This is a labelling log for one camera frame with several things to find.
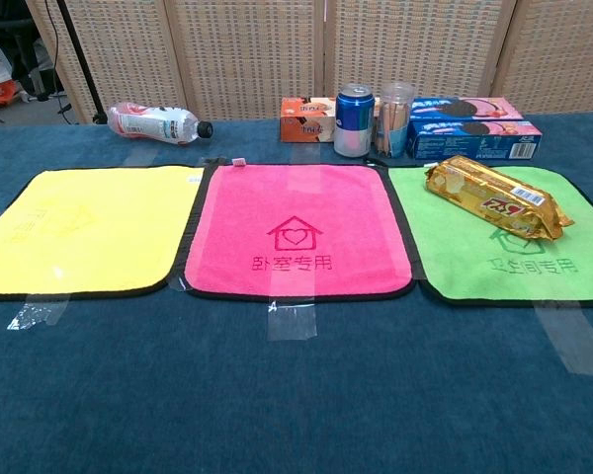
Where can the gold biscuit packet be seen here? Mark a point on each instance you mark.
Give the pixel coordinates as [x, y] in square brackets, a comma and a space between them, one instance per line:
[494, 195]

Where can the pink cloth with house print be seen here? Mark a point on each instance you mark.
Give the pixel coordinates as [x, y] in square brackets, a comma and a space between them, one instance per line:
[296, 232]

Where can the orange snack box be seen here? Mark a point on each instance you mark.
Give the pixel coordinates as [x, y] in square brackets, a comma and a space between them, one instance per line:
[304, 121]

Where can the blue and silver drink can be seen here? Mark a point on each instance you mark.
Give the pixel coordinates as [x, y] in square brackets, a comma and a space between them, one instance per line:
[355, 121]

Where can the blue table cloth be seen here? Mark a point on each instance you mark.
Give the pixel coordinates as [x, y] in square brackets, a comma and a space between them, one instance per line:
[296, 385]

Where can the clear jar of biscuit sticks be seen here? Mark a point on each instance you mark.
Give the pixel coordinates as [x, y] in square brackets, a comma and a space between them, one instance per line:
[394, 121]

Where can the green cloth with house print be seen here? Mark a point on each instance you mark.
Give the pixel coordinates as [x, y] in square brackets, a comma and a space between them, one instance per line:
[474, 247]

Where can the clear bottle with pink drink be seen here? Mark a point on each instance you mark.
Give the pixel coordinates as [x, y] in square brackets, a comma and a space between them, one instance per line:
[155, 125]

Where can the woven folding screen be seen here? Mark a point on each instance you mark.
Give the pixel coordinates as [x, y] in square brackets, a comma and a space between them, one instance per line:
[296, 49]

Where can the blue and pink cookie box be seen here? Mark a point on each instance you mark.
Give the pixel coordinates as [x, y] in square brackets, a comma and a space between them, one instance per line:
[474, 140]
[467, 108]

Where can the yellow cloth with black border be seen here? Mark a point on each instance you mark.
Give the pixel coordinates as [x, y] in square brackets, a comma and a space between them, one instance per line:
[86, 229]

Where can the black tripod stand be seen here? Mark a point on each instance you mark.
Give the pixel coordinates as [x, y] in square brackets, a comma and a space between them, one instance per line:
[81, 64]

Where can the orange plastic bag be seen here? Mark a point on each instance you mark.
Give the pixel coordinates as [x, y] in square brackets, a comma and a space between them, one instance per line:
[0, 92]

